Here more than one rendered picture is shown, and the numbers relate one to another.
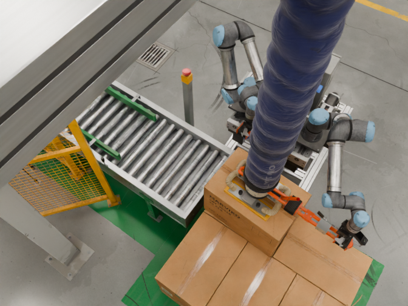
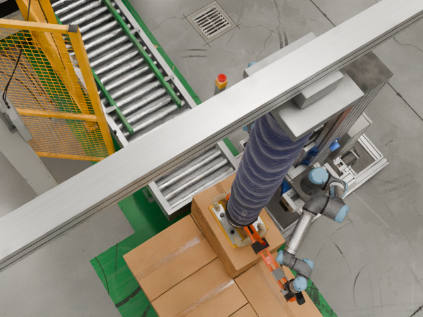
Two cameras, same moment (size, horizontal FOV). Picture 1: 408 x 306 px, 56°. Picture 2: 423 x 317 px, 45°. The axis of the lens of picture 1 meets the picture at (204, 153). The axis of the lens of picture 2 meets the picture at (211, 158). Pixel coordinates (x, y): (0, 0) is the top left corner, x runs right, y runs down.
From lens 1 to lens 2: 111 cm
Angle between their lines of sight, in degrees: 9
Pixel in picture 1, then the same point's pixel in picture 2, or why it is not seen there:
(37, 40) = (53, 222)
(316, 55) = (271, 166)
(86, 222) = not seen: hidden behind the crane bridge
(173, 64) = (228, 41)
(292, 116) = (258, 190)
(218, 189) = (204, 204)
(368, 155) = (385, 215)
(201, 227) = (180, 228)
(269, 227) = (233, 255)
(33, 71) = (48, 232)
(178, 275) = (143, 262)
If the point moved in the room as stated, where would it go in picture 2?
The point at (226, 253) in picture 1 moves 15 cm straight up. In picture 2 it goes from (193, 260) to (194, 256)
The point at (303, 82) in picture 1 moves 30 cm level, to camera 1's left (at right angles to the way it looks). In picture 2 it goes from (263, 175) to (203, 152)
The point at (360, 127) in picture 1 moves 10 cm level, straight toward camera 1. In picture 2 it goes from (333, 208) to (320, 217)
